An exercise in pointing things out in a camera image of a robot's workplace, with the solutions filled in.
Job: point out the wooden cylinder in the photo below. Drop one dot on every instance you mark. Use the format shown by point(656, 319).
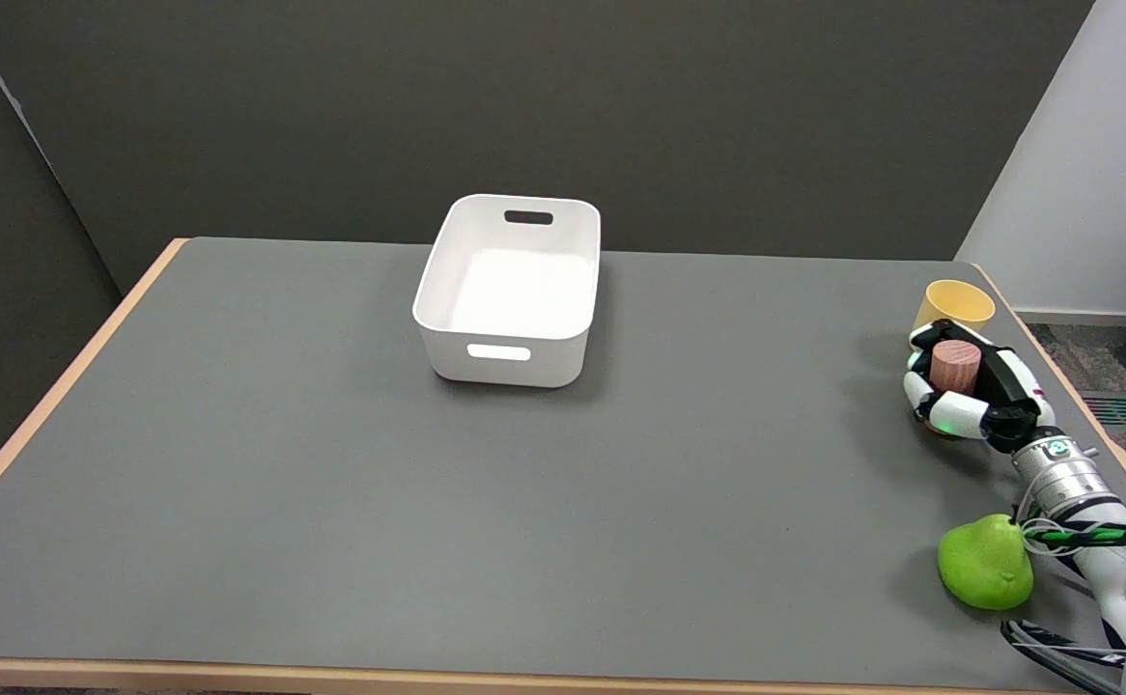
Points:
point(955, 367)

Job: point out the yellow cup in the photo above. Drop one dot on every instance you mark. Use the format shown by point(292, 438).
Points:
point(954, 304)

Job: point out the green pear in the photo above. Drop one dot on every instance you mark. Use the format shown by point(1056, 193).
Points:
point(983, 565)

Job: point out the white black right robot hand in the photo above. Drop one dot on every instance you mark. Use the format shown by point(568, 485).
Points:
point(973, 386)

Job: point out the floor vent grille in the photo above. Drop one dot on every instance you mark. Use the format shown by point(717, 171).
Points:
point(1120, 410)

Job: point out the white plastic bin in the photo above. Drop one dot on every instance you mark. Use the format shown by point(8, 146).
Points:
point(510, 290)

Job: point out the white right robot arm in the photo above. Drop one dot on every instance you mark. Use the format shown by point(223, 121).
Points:
point(1099, 550)

